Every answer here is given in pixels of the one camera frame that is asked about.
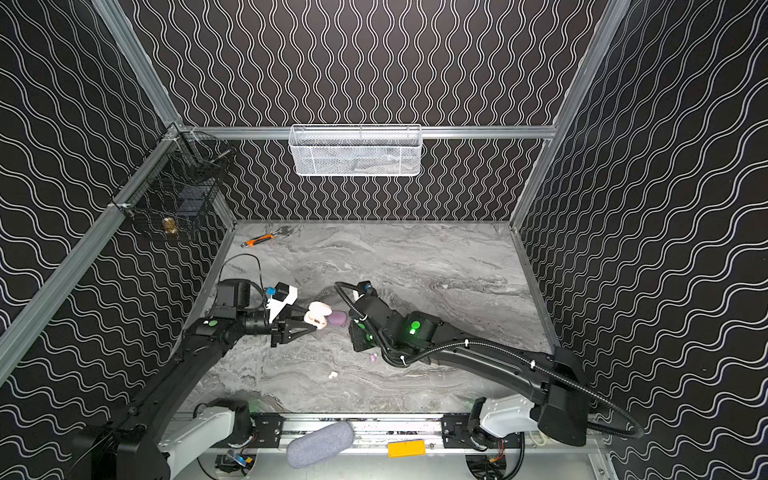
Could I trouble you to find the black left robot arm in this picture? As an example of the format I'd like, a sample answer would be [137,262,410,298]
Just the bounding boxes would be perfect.
[66,278,321,479]

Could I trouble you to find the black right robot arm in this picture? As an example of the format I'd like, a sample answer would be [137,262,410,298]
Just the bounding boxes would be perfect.
[334,282,645,447]

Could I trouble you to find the grey fabric pouch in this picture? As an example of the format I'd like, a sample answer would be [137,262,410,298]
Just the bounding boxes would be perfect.
[286,422,355,469]

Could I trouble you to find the yellow block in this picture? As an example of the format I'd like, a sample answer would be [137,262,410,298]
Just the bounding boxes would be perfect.
[387,440,426,459]

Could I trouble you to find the brass fitting in basket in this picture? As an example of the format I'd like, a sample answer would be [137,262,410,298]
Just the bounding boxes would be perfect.
[161,217,179,236]

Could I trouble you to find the orange handled adjustable wrench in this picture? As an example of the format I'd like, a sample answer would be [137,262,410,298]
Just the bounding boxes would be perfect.
[240,226,293,248]

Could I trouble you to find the black wire wall basket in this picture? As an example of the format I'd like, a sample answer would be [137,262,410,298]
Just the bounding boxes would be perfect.
[120,131,234,243]

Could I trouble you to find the white mesh wall basket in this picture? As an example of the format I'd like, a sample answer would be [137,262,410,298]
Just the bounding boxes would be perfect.
[288,124,424,177]

